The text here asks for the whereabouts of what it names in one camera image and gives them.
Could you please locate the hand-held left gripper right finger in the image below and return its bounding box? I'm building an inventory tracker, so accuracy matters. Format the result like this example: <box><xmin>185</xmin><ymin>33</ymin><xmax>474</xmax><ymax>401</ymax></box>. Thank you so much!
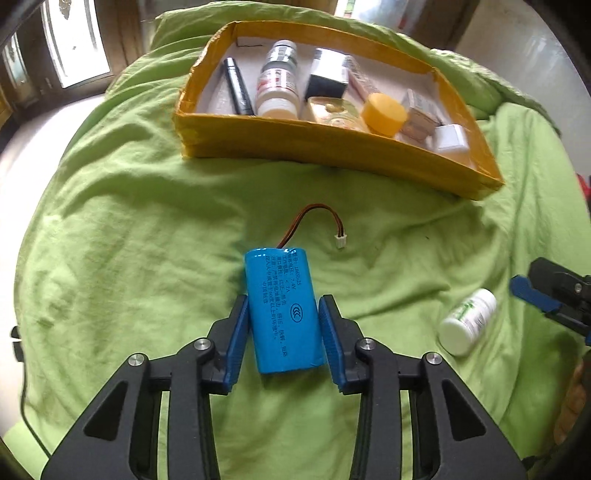
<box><xmin>318</xmin><ymin>294</ymin><xmax>529</xmax><ymax>480</ymax></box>

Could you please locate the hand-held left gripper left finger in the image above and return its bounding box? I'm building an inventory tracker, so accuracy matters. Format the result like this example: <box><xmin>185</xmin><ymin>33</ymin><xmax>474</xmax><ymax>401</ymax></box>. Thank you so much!
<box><xmin>41</xmin><ymin>293</ymin><xmax>250</xmax><ymax>480</ymax></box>

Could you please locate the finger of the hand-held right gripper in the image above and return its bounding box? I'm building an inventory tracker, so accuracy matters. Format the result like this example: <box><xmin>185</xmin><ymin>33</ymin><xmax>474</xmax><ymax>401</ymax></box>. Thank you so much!
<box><xmin>509</xmin><ymin>257</ymin><xmax>591</xmax><ymax>315</ymax></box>
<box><xmin>542</xmin><ymin>307</ymin><xmax>591</xmax><ymax>346</ymax></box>

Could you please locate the blue battery pack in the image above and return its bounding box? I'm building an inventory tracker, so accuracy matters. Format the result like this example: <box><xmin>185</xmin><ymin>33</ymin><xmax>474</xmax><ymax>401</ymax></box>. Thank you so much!
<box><xmin>243</xmin><ymin>204</ymin><xmax>346</xmax><ymax>374</ymax></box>

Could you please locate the white bottle green print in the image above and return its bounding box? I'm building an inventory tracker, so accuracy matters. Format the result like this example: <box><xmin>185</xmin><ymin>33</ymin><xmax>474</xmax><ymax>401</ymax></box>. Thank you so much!
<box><xmin>438</xmin><ymin>288</ymin><xmax>498</xmax><ymax>357</ymax></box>

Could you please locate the white rectangular plastic box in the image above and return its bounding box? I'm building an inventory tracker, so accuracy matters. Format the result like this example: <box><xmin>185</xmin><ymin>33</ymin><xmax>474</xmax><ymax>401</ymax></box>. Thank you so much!
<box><xmin>434</xmin><ymin>124</ymin><xmax>472</xmax><ymax>155</ymax></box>

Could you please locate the small square medicine carton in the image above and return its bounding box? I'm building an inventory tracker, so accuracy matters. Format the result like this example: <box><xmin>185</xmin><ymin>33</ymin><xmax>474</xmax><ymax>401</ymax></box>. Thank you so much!
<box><xmin>398</xmin><ymin>89</ymin><xmax>441</xmax><ymax>141</ymax></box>

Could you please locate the yellow cardboard box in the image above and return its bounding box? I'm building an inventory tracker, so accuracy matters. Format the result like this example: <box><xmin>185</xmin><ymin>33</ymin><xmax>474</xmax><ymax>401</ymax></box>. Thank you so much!
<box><xmin>173</xmin><ymin>20</ymin><xmax>505</xmax><ymax>201</ymax></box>

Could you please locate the yellow lidded jar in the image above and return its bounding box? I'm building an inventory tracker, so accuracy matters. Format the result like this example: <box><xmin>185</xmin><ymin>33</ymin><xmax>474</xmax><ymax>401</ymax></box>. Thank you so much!
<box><xmin>360</xmin><ymin>92</ymin><xmax>409</xmax><ymax>138</ymax></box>

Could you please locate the pale yellow plastic case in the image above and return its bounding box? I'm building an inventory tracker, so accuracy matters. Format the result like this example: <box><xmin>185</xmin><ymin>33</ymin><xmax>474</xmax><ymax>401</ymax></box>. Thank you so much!
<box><xmin>307</xmin><ymin>96</ymin><xmax>370</xmax><ymax>132</ymax></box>

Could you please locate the white pill bottle red label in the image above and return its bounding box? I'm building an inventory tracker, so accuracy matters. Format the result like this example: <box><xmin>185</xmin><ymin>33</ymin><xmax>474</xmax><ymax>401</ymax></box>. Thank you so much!
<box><xmin>255</xmin><ymin>60</ymin><xmax>298</xmax><ymax>118</ymax></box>

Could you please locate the black marker purple tip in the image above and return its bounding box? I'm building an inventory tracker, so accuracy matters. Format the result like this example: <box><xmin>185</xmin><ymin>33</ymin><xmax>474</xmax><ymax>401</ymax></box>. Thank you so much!
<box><xmin>223</xmin><ymin>56</ymin><xmax>256</xmax><ymax>116</ymax></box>

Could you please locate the white ointment tube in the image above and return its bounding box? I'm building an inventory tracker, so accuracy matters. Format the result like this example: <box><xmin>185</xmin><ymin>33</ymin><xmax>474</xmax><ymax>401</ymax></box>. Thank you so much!
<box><xmin>346</xmin><ymin>55</ymin><xmax>384</xmax><ymax>102</ymax></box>

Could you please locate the blue and white medicine carton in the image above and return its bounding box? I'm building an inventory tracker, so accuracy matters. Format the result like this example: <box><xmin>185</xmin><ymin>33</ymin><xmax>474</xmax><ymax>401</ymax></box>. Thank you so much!
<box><xmin>305</xmin><ymin>47</ymin><xmax>354</xmax><ymax>99</ymax></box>

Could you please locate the white bottle with dark cap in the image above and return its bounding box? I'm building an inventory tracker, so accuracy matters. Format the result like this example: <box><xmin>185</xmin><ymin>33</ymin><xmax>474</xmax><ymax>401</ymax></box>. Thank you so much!
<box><xmin>268</xmin><ymin>40</ymin><xmax>298</xmax><ymax>70</ymax></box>

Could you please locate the person's right hand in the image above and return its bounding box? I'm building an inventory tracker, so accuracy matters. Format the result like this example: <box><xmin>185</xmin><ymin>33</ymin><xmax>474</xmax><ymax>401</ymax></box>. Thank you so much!
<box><xmin>551</xmin><ymin>357</ymin><xmax>591</xmax><ymax>446</ymax></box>

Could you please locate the green blanket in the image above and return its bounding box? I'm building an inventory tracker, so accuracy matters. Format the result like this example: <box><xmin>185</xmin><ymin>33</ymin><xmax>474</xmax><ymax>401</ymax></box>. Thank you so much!
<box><xmin>9</xmin><ymin>0</ymin><xmax>587</xmax><ymax>480</ymax></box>

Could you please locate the floral green pillow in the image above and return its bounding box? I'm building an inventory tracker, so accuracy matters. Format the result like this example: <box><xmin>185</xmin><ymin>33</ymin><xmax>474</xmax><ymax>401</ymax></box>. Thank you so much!
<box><xmin>431</xmin><ymin>48</ymin><xmax>561</xmax><ymax>137</ymax></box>

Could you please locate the wooden leaded glass door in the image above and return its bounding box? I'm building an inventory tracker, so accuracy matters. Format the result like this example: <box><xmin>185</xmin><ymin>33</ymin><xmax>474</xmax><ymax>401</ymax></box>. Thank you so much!
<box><xmin>335</xmin><ymin>0</ymin><xmax>462</xmax><ymax>28</ymax></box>
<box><xmin>0</xmin><ymin>28</ymin><xmax>33</xmax><ymax>88</ymax></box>
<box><xmin>39</xmin><ymin>0</ymin><xmax>116</xmax><ymax>90</ymax></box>

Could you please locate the black cable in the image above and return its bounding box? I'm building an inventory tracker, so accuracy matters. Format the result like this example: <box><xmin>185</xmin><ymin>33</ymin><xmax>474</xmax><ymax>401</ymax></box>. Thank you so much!
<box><xmin>10</xmin><ymin>325</ymin><xmax>52</xmax><ymax>462</ymax></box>

